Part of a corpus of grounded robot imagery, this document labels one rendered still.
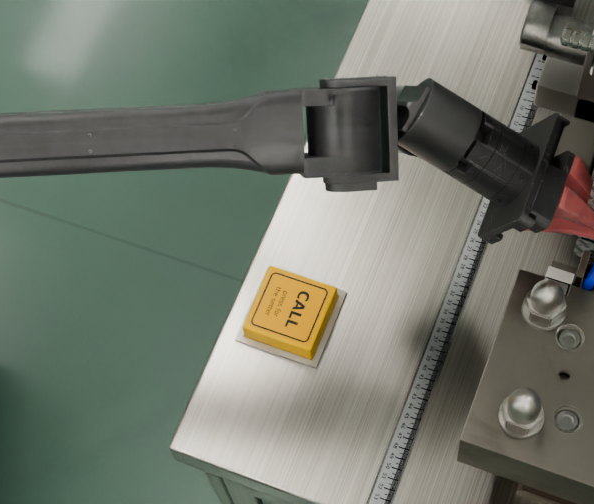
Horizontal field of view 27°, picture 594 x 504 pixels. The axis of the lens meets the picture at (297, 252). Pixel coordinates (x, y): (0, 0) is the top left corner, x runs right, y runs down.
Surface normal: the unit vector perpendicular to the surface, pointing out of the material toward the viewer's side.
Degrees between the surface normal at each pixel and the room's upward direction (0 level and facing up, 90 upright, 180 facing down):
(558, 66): 0
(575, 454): 0
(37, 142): 36
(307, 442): 0
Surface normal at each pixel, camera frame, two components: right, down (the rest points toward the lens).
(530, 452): -0.07, -0.43
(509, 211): -0.84, -0.47
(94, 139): 0.12, 0.15
